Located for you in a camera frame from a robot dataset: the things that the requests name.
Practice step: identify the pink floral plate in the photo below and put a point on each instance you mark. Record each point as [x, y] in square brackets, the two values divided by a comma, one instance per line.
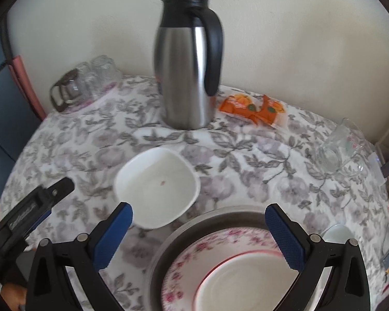
[188, 265]

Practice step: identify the stainless steel thermos jug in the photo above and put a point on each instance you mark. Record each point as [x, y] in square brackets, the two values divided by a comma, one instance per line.
[184, 71]

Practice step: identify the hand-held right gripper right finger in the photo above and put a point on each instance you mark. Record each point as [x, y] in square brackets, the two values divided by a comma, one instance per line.
[283, 236]

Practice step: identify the small clear glass cup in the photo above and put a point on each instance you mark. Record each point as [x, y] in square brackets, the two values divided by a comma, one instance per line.
[84, 73]
[105, 69]

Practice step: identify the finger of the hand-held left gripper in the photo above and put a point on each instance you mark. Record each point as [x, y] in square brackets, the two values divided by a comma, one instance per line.
[29, 210]

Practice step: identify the white square bowl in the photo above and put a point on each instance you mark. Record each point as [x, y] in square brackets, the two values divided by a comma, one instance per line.
[155, 184]

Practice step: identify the dark blue cabinet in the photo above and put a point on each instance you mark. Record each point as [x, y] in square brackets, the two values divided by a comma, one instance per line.
[6, 120]

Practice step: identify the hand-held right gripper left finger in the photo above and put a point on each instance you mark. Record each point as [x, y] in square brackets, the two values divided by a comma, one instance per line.
[115, 236]

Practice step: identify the grey floral tablecloth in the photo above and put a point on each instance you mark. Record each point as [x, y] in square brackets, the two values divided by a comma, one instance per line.
[246, 168]

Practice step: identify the person's left hand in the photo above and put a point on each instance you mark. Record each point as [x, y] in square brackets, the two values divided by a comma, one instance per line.
[16, 298]

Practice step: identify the orange snack packet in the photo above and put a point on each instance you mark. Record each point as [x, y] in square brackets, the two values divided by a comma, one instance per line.
[272, 110]
[238, 105]

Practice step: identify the large stainless steel plate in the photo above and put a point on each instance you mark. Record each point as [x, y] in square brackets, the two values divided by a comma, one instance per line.
[168, 239]

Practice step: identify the strawberry print bowl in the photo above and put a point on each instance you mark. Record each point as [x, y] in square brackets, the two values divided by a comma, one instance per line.
[246, 285]

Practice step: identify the clear glass mug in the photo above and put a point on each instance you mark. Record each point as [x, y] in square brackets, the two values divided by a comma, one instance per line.
[340, 149]

